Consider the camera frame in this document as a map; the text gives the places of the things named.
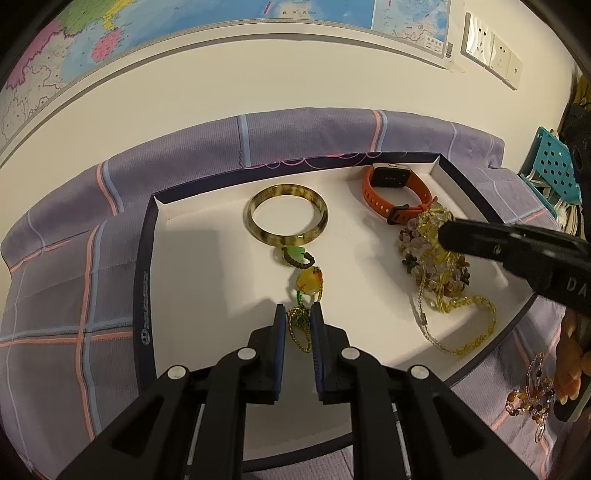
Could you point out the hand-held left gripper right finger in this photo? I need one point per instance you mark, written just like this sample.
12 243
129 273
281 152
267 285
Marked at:
316 350

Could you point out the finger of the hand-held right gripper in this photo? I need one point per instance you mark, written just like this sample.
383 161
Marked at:
475 240

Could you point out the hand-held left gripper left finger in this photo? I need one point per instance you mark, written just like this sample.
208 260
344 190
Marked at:
279 350

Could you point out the white shallow box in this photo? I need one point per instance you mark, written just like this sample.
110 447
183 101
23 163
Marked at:
369 323

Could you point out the person's right hand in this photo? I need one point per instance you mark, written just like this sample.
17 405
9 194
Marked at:
572 360

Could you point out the orange smartwatch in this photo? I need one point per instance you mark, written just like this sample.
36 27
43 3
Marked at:
374 198

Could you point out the teal perforated basket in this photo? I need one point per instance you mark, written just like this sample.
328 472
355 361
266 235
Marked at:
554 161

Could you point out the brown translucent bangle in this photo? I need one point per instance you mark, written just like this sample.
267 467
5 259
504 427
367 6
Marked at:
258 230

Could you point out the dark object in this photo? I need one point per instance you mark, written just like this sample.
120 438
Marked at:
579 138

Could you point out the purple plaid blanket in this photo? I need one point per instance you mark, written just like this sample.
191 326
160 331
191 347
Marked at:
69 277

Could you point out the white wall socket plate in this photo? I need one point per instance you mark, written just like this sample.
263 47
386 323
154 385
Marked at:
480 37
501 55
515 71

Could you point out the colourful wall map poster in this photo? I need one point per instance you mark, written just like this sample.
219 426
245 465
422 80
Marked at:
184 18

